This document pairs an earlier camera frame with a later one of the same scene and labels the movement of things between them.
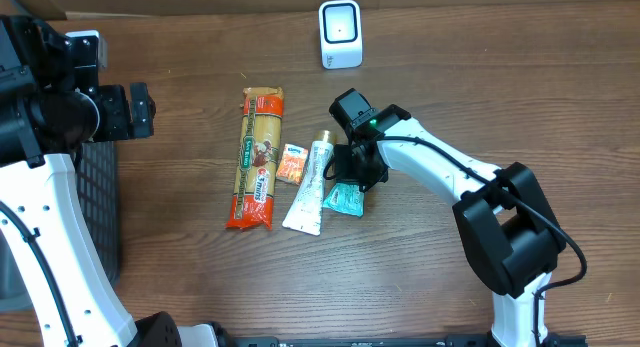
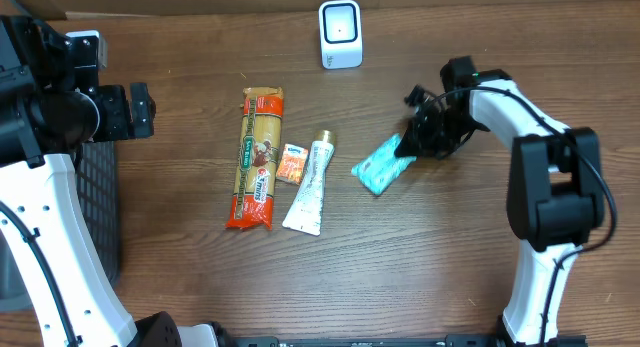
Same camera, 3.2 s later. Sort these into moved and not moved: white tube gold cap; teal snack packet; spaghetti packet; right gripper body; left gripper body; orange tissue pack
Moved: right gripper body; teal snack packet
Not moved: spaghetti packet; white tube gold cap; left gripper body; orange tissue pack
